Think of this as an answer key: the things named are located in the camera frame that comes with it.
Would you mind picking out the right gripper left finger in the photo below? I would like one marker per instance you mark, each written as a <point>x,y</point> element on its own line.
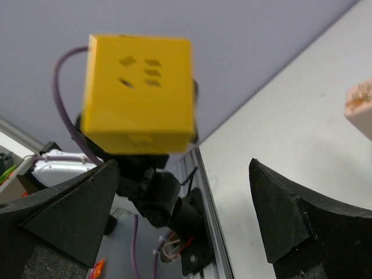
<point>57,232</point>

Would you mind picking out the pink cube socket adapter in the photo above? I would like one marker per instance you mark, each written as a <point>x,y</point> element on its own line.
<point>358,107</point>

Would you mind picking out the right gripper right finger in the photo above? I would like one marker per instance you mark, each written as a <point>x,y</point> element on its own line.
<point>307,234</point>

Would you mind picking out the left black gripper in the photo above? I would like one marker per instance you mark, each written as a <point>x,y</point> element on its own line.
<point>144,181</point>

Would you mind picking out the aluminium front rail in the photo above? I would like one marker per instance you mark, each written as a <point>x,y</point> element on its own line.
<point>149,245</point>

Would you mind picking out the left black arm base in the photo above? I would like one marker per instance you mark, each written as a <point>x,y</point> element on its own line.
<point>191,241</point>

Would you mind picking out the yellow cube socket adapter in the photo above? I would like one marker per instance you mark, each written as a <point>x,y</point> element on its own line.
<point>139,94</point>

